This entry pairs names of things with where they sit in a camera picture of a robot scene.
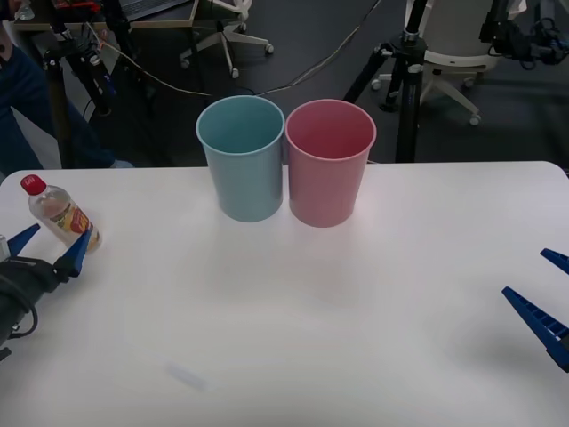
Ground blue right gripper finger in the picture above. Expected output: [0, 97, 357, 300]
[501, 286, 569, 374]
[540, 248, 569, 275]

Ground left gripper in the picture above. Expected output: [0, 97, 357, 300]
[0, 223, 96, 308]

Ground clear bottle with red cap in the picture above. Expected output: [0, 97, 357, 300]
[20, 174, 103, 254]

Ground person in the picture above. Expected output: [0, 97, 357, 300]
[0, 0, 134, 170]

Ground pale blue plastic bin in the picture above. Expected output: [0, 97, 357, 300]
[195, 94, 286, 223]

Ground white office chair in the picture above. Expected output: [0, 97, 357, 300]
[371, 0, 501, 126]
[180, 0, 275, 80]

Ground black robotic equipment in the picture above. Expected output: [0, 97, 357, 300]
[477, 0, 569, 70]

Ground pink plastic bin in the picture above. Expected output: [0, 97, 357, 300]
[284, 98, 378, 229]

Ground wooden edged desk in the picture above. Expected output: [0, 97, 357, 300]
[12, 0, 200, 32]

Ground thin yellow cable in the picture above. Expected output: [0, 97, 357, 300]
[86, 21, 373, 98]

